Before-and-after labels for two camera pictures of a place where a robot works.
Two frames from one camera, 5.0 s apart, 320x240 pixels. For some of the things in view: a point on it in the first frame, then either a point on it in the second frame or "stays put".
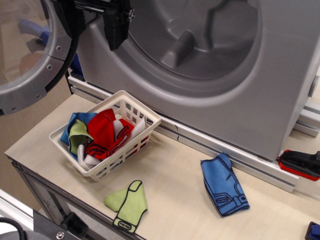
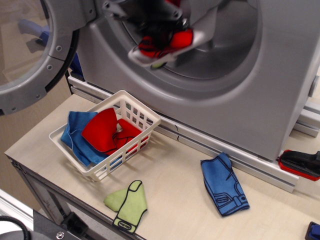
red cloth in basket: (101, 128) stays put
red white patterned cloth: (125, 132) to (179, 39)
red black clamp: (305, 165) stays put
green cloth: (78, 132) to (157, 65)
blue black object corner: (313, 232) stays put
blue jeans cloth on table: (223, 185) stays put
